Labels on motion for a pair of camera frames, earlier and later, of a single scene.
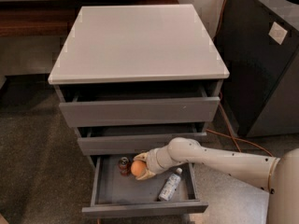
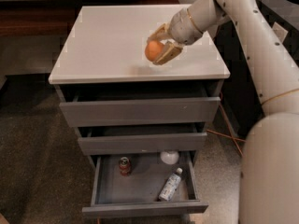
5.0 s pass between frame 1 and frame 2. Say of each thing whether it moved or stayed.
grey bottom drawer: stayed
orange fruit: moved
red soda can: stayed
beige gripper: moved
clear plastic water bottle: stayed
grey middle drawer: stayed
